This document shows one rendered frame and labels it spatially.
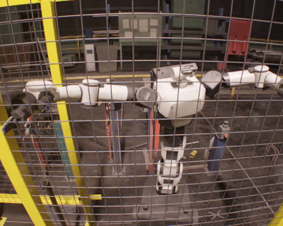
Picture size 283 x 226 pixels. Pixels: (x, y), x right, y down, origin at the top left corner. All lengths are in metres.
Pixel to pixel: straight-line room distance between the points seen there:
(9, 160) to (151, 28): 6.60
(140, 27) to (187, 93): 6.02
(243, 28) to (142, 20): 3.82
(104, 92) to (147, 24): 6.12
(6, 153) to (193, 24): 9.50
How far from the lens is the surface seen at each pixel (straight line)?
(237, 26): 8.05
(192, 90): 1.03
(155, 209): 1.83
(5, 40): 11.30
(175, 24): 9.53
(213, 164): 2.42
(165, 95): 0.98
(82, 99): 0.91
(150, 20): 6.96
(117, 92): 0.94
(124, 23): 6.92
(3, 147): 0.66
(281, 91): 0.99
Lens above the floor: 1.69
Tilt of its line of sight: 27 degrees down
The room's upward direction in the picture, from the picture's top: straight up
